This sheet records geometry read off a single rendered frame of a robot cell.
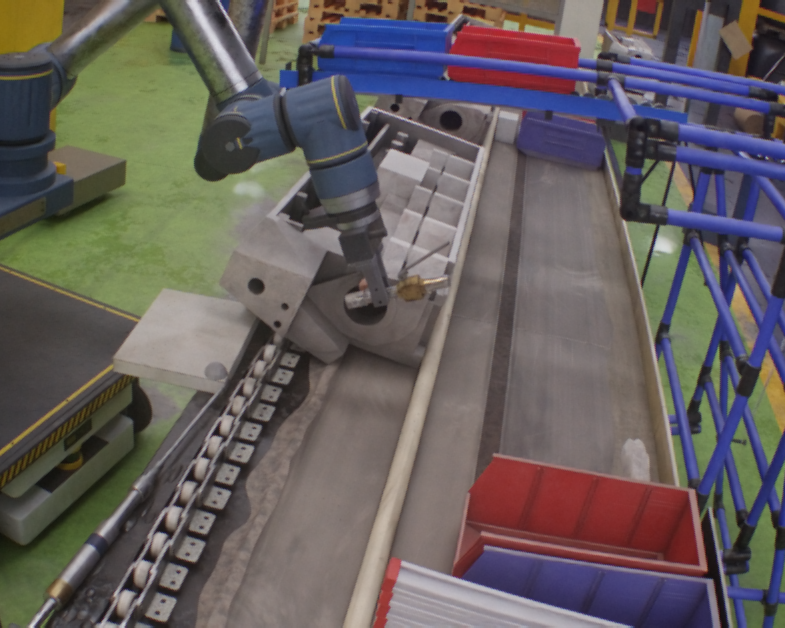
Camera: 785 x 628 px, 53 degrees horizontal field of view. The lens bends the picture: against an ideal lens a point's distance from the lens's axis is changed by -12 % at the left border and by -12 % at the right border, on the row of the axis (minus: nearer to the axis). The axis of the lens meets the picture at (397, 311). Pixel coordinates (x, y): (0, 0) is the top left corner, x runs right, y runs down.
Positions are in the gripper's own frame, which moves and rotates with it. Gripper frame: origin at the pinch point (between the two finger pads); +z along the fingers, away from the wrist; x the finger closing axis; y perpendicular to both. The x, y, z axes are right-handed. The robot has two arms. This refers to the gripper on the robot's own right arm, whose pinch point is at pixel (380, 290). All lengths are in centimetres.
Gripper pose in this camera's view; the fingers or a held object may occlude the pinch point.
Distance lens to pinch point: 156.0
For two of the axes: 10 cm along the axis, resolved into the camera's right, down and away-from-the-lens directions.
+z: 2.8, 8.9, 3.7
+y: 9.5, -1.9, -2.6
